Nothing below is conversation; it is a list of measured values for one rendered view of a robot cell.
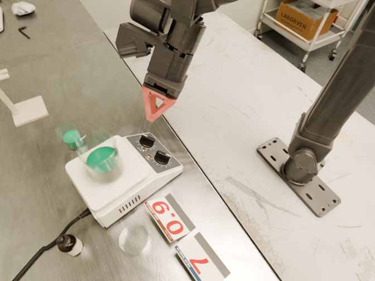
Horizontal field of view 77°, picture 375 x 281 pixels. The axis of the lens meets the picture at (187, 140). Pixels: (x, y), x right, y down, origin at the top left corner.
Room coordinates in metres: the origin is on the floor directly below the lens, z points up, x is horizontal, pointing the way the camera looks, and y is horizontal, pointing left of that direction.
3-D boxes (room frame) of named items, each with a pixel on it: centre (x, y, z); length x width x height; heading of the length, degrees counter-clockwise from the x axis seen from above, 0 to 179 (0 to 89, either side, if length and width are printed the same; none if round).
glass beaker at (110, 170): (0.21, 0.14, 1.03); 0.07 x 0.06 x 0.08; 2
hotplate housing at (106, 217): (0.23, 0.13, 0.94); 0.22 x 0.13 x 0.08; 133
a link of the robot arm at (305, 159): (0.27, -0.24, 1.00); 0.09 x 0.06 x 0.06; 154
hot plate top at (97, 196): (0.21, 0.15, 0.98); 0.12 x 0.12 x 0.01; 43
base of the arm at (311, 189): (0.27, -0.25, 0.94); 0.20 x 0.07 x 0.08; 33
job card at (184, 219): (0.15, 0.03, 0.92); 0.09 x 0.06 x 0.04; 40
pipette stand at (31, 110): (0.42, 0.43, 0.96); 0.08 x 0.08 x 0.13; 35
